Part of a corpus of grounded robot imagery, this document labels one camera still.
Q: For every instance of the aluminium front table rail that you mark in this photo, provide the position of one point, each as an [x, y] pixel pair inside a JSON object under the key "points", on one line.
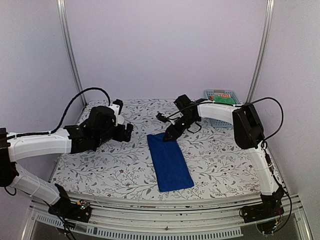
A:
{"points": [[200, 219]]}

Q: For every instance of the green rolled towel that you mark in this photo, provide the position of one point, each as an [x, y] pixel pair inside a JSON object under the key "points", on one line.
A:
{"points": [[228, 101]]}

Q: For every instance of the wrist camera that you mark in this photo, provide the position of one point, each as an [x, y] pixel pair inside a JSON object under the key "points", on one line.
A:
{"points": [[116, 106], [161, 117]]}

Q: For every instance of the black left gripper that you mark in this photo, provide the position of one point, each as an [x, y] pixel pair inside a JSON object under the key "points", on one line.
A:
{"points": [[121, 136]]}

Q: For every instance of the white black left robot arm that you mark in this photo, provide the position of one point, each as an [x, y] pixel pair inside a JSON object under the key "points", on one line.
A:
{"points": [[19, 146]]}

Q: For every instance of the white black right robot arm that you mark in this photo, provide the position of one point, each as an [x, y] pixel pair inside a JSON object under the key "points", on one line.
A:
{"points": [[248, 134]]}

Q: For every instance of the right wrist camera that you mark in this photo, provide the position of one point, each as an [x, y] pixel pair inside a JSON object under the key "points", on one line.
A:
{"points": [[161, 117]]}

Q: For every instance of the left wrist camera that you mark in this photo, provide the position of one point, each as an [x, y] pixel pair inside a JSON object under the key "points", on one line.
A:
{"points": [[116, 106]]}

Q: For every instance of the white bowl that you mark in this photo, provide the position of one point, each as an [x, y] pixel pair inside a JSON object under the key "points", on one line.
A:
{"points": [[120, 120]]}

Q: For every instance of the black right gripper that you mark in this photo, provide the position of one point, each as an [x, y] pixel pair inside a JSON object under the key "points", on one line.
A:
{"points": [[176, 133]]}

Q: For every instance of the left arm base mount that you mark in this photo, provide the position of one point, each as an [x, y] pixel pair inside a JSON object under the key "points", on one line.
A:
{"points": [[65, 209]]}

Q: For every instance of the aluminium frame post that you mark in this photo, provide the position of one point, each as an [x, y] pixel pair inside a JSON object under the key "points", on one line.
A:
{"points": [[267, 24], [62, 13]]}

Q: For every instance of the orange patterned rolled towel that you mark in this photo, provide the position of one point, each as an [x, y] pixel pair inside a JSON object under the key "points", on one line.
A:
{"points": [[219, 96]]}

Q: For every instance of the left aluminium frame post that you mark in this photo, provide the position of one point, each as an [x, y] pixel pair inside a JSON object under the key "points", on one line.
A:
{"points": [[62, 13]]}

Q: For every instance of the blue towel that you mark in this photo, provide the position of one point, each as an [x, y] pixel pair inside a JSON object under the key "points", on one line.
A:
{"points": [[172, 173]]}

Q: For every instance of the right aluminium frame post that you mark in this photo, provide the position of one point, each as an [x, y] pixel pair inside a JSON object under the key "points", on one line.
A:
{"points": [[267, 24]]}

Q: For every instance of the light blue plastic basket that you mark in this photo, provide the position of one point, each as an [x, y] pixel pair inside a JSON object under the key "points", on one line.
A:
{"points": [[220, 115]]}

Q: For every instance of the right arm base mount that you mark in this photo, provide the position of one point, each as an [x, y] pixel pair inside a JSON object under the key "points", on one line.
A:
{"points": [[268, 209]]}

